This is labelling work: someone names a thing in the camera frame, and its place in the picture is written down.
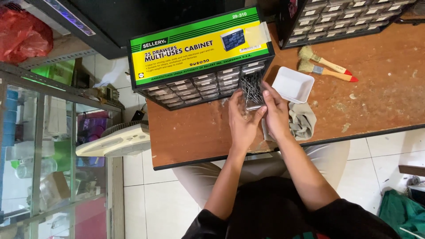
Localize person's right hand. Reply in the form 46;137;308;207
262;81;293;142

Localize person's left hand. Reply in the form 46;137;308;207
228;89;268;152

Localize clear plastic drawer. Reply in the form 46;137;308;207
240;71;267;112

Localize beige cloth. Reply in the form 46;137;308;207
262;102;317;142

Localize white plastic tray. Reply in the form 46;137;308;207
272;66;315;104

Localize pile of steel nails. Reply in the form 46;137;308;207
241;74;265;105

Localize person's beige trousers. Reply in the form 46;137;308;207
172;141;351;210

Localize wooden paint brush red tip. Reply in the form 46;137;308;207
298;45;353;76
297;60;359;83

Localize drawer cabinet with yellow label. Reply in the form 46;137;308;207
127;5;276;111

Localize person's black shirt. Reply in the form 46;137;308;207
181;176;402;239

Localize black drawer cabinet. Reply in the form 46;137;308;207
278;0;417;50

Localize white fan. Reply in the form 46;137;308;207
76;120;152;158

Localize black monitor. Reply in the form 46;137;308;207
24;0;247;60

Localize green cloth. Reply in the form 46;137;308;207
379;189;425;239

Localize glass display cabinet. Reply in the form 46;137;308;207
0;63;125;239

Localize green plastic bag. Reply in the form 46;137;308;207
31;60;76;87

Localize grey metal angle shelf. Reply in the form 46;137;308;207
18;31;98;71

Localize red plastic bag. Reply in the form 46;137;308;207
0;4;54;64

